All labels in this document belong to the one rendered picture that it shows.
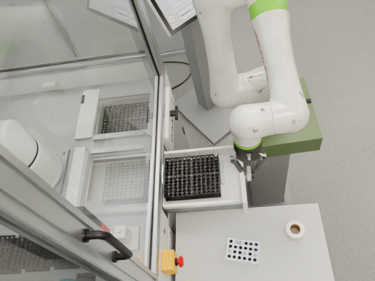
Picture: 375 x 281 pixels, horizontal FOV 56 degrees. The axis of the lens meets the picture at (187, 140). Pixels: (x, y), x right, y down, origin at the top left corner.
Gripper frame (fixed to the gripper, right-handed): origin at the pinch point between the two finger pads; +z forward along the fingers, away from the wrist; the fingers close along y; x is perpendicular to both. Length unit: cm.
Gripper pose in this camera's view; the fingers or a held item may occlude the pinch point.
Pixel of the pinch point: (249, 173)
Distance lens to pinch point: 137.8
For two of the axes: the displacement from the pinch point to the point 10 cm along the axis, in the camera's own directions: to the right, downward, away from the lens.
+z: 1.7, 5.2, 8.4
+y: 9.9, -0.9, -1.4
